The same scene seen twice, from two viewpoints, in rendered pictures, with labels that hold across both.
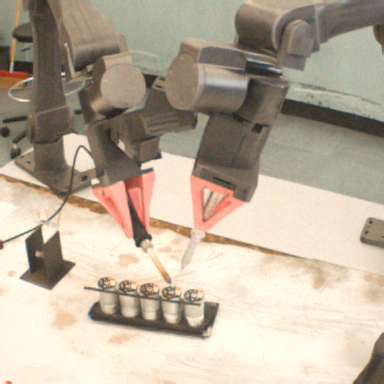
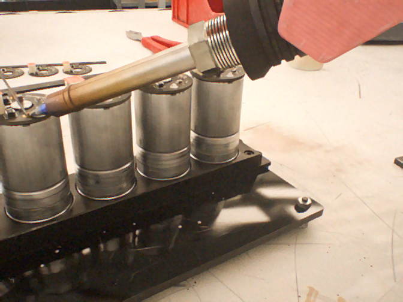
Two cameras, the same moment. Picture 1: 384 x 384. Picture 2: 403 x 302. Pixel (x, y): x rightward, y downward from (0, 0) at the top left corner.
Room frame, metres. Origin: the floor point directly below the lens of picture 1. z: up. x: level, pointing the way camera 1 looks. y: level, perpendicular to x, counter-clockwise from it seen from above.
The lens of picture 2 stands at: (0.78, -0.03, 0.87)
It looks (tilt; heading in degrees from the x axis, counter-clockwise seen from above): 29 degrees down; 133
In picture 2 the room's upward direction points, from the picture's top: 2 degrees clockwise
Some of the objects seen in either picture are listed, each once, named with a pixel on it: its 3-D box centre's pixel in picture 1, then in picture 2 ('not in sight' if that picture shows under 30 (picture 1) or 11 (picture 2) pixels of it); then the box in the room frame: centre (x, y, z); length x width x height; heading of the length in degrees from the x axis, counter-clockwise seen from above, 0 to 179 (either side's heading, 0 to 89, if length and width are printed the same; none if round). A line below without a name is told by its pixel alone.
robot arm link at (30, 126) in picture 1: (49, 124); not in sight; (1.08, 0.26, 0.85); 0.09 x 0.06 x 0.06; 117
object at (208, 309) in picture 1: (154, 314); (126, 233); (0.66, 0.05, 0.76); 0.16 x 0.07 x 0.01; 78
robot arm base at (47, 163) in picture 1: (49, 154); not in sight; (1.08, 0.27, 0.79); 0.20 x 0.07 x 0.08; 43
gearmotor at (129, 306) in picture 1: (129, 300); (163, 132); (0.65, 0.08, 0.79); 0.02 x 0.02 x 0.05
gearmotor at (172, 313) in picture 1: (172, 307); (32, 166); (0.64, 0.02, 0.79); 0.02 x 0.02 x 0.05
